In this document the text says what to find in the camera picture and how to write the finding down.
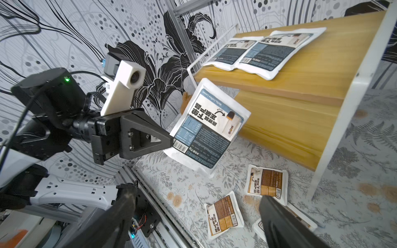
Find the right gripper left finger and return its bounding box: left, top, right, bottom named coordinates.
left=65, top=183, right=138, bottom=248

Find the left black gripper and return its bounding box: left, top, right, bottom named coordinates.
left=87, top=109, right=173, bottom=165

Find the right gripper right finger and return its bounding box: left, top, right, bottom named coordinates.
left=259, top=196, right=328, bottom=248

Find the blue coffee bag three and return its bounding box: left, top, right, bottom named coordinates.
left=164, top=78, right=251, bottom=178

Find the blue coffee bag one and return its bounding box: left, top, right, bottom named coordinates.
left=203, top=36, right=264, bottom=71

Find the blue coffee bag two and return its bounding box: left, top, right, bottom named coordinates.
left=236, top=27, right=327, bottom=81

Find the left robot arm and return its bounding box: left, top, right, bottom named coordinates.
left=1, top=68, right=173, bottom=210

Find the brown coffee bag right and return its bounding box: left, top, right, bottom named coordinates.
left=252, top=203, right=318, bottom=242

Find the brown coffee bag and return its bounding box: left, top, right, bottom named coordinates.
left=252, top=203, right=318, bottom=242
left=244, top=164, right=288, bottom=206
left=204, top=191, right=245, bottom=241

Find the brown coffee bag top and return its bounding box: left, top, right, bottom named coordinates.
left=244, top=164, right=288, bottom=206

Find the brown coffee bag left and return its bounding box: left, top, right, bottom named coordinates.
left=204, top=191, right=245, bottom=241

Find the wooden two-tier shelf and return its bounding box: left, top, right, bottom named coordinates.
left=192, top=2, right=397, bottom=199

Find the brown teddy bear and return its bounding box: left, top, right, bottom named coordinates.
left=180, top=92, right=192, bottom=114

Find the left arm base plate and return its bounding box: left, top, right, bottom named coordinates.
left=130, top=189, right=161, bottom=238

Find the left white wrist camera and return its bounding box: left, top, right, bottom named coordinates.
left=100, top=52, right=146, bottom=116

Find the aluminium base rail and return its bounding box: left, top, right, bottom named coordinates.
left=115, top=166, right=203, bottom=248

